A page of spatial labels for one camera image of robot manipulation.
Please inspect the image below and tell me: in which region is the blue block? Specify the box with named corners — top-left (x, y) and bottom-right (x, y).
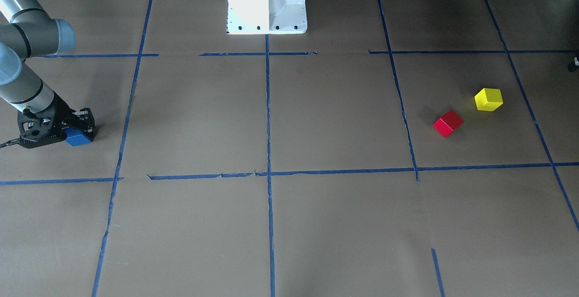
top-left (64, 127), bottom-right (95, 146)

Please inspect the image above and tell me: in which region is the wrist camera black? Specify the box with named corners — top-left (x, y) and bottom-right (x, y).
top-left (17, 109), bottom-right (61, 149)

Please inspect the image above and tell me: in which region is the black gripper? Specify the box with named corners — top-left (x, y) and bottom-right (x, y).
top-left (17, 104), bottom-right (95, 149)

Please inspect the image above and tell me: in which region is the red block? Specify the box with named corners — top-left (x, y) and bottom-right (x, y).
top-left (433, 109), bottom-right (465, 137)

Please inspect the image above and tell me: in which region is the white pedestal column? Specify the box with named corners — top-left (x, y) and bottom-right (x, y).
top-left (226, 0), bottom-right (308, 35)

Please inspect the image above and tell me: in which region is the yellow block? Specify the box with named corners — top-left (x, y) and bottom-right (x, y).
top-left (474, 88), bottom-right (504, 112)

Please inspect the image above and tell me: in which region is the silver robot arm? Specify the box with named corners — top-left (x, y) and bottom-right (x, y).
top-left (0, 0), bottom-right (96, 149)

